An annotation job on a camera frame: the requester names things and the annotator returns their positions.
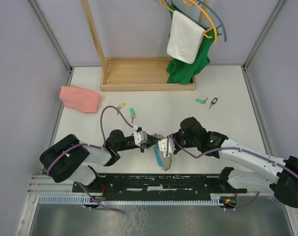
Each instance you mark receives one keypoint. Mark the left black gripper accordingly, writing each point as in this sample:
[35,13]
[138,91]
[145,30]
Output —
[151,141]

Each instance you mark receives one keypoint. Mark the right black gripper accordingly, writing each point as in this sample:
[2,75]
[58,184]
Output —
[179,132]

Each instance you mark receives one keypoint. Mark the metal keyring band blue handle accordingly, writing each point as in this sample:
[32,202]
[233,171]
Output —
[163,162]

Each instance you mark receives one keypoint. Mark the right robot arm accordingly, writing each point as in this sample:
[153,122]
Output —
[268,174]

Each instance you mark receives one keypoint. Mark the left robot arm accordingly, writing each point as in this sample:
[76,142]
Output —
[65,159]

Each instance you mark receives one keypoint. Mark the green tag key left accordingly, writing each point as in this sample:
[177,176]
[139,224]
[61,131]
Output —
[133,114]

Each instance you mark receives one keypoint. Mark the green tag key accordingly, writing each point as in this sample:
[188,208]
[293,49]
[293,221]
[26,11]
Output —
[133,114]
[201,101]

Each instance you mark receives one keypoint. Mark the green tag key right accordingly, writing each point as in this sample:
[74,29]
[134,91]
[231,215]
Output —
[201,101]

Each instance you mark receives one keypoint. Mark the yellow tag key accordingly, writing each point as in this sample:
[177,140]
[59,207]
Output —
[120,106]

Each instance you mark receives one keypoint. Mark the black tag key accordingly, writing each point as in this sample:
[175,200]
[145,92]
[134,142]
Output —
[213,102]

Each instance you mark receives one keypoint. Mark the green shirt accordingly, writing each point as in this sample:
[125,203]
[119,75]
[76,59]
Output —
[181,72]

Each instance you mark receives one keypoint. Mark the pink folded cloth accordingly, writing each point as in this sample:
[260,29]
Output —
[80,99]

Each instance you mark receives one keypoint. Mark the white towel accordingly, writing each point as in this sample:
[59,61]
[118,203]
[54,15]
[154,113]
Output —
[185,38]

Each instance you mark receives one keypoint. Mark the grey-blue hanger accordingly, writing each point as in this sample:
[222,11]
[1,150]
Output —
[203,6]

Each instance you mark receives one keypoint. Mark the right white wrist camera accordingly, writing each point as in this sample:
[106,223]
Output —
[166,146]

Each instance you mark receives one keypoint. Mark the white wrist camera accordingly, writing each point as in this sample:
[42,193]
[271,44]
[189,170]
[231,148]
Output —
[139,135]
[166,146]

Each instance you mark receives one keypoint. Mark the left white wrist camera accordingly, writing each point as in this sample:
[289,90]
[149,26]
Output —
[139,135]

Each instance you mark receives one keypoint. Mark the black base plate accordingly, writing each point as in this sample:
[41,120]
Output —
[161,187]

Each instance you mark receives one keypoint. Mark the wooden rack frame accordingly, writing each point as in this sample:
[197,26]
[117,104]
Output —
[131,74]

